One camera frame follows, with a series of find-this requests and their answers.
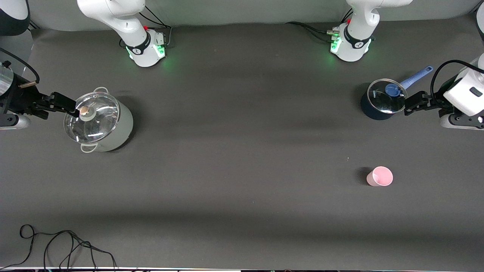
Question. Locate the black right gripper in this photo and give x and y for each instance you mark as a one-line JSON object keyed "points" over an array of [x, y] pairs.
{"points": [[19, 99]]}

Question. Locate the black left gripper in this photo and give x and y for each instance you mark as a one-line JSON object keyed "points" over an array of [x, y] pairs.
{"points": [[435, 102]]}

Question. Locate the pink plastic cup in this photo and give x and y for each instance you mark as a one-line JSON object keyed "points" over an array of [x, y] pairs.
{"points": [[380, 176]]}

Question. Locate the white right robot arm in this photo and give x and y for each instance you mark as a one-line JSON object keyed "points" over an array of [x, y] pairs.
{"points": [[143, 49]]}

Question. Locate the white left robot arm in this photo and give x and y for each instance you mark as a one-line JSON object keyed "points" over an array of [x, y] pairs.
{"points": [[353, 41]]}

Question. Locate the glass lid with blue knob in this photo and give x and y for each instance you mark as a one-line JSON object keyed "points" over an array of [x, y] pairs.
{"points": [[382, 100]]}

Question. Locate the glass lid with beige knob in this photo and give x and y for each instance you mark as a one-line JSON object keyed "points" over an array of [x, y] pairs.
{"points": [[98, 122]]}

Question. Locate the blue saucepan with glass lid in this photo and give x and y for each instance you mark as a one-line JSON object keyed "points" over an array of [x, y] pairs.
{"points": [[372, 113]]}

